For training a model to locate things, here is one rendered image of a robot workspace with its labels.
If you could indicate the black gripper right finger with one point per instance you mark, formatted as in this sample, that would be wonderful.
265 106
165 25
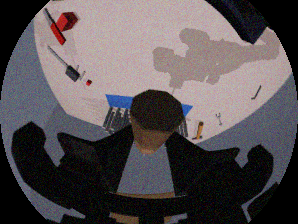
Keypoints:
188 162

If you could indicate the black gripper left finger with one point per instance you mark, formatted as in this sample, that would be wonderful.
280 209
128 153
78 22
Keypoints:
109 155

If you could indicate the blue flat strip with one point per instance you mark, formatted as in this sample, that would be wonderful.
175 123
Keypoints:
124 102

